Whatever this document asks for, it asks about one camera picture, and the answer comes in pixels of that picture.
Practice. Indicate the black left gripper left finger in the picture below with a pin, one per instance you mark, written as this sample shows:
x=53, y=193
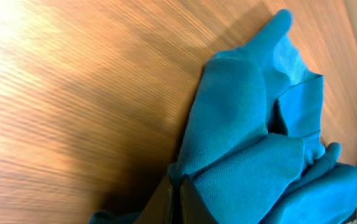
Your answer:
x=159, y=209

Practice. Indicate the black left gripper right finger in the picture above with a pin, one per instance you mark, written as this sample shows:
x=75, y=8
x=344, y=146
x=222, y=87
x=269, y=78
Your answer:
x=193, y=208

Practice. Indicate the dark blue shirt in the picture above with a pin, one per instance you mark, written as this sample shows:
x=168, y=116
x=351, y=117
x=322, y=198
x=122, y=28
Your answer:
x=252, y=142

